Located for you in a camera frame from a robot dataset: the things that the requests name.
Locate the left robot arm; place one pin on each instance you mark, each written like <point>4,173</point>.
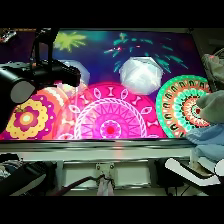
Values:
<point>23,80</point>

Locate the silver frame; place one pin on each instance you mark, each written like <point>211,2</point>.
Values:
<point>100,151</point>

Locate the grey garment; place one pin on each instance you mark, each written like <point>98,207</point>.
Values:
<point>213,106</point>

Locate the light blue garment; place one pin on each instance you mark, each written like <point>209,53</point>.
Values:
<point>210,140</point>

